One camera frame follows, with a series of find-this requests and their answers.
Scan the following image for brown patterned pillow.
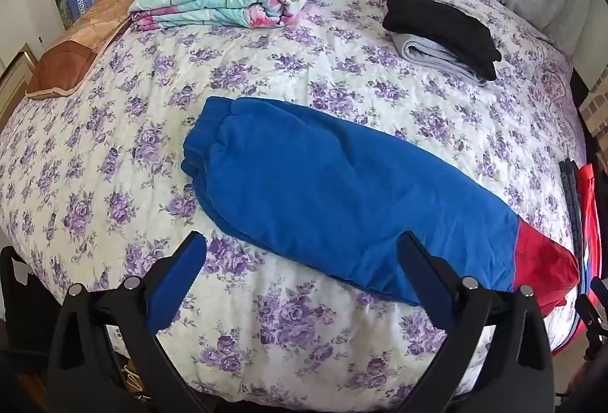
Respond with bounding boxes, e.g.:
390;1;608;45
25;0;174;101

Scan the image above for folded grey garment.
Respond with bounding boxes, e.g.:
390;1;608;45
390;32;489;87

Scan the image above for blue pants with red cuff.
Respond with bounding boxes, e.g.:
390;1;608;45
181;97;581;319

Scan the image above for pile of clothes at bedside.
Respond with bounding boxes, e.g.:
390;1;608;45
575;162;605;300

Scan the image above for purple floral bedspread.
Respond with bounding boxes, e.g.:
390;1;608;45
0;0;589;405

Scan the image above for framed picture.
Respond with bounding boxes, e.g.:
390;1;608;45
0;43;35;125

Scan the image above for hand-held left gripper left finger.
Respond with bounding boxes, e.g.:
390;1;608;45
47;231;210;413

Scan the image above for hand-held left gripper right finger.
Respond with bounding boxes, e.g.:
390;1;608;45
396;230;557;413

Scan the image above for dark grey garment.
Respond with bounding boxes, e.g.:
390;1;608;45
559;159;587;262

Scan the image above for folded black garment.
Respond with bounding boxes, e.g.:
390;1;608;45
382;0;503;82

